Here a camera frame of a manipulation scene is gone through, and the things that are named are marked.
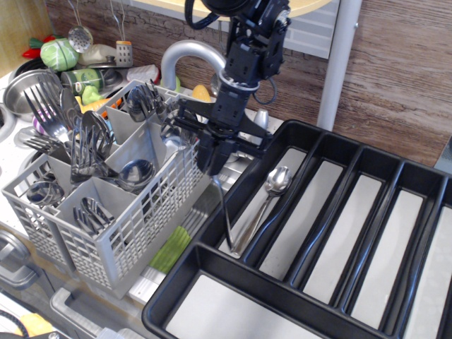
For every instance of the large steel fork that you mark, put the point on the large steel fork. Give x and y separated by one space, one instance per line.
46 115

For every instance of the steel spoon front middle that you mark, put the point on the steel spoon front middle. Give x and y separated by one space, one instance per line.
135 175

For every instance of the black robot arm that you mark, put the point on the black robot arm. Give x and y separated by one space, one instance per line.
254 53

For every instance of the grey shelf post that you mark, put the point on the grey shelf post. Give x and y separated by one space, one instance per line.
345 29

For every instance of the steel spoon in tray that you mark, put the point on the steel spoon in tray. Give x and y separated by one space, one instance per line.
276 184

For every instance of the steel spoon left front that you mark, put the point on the steel spoon left front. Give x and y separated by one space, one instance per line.
45 193

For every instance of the steel pot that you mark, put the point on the steel pot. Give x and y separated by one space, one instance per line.
14 94

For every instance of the green toy cabbage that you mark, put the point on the green toy cabbage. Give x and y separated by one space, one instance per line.
59 55

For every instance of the silver toy faucet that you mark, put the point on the silver toy faucet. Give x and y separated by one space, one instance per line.
192 48

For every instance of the black cutlery tray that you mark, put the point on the black cutlery tray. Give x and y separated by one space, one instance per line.
358 247

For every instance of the small toy grater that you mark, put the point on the small toy grater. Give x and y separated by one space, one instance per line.
124 57

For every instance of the green toy can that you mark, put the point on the green toy can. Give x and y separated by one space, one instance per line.
78 79

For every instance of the toy skimmer ladle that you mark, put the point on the toy skimmer ladle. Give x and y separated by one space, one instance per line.
80 38

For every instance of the large steel spoon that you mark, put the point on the large steel spoon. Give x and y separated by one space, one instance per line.
175 136

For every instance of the grey plastic cutlery basket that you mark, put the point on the grey plastic cutlery basket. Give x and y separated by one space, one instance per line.
113 259

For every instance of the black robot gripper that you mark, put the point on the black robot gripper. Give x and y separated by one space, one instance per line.
222 127

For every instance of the green sponge cloth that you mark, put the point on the green sponge cloth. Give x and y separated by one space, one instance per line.
172 249

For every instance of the small steel spoon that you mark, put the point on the small steel spoon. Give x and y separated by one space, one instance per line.
228 231

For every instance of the silver faucet handle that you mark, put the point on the silver faucet handle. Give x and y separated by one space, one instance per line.
261 118

